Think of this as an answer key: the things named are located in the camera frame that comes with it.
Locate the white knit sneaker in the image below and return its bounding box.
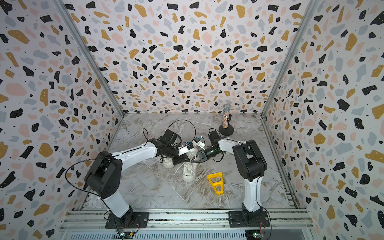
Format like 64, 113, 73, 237
183, 153, 198, 183
163, 157, 174, 169

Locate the sneaker white shoelace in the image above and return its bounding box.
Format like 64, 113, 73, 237
173, 119, 223, 181

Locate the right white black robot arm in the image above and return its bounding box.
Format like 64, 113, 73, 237
193, 131, 268, 222

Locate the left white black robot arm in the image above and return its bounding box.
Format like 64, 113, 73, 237
85, 130, 194, 224

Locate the yellow plastic triangular stand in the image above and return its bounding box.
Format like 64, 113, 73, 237
207, 172, 224, 196

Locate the sprinkle tube on black base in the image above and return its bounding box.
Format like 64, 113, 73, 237
219, 104, 234, 136

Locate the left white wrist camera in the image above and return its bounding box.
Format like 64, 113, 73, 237
178, 142, 195, 156

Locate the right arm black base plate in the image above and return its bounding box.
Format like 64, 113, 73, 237
228, 210, 271, 228

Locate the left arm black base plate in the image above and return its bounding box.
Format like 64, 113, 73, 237
105, 212, 150, 229

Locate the front aluminium rail frame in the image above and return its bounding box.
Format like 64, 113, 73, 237
58, 209, 317, 240

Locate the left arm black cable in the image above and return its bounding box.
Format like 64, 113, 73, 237
64, 119, 198, 240

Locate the right aluminium corner post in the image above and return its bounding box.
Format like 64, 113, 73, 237
261, 0, 319, 118

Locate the aluminium corner post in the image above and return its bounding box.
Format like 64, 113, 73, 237
261, 0, 319, 118
52, 0, 124, 117

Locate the left aluminium corner post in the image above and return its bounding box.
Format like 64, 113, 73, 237
52, 0, 124, 117

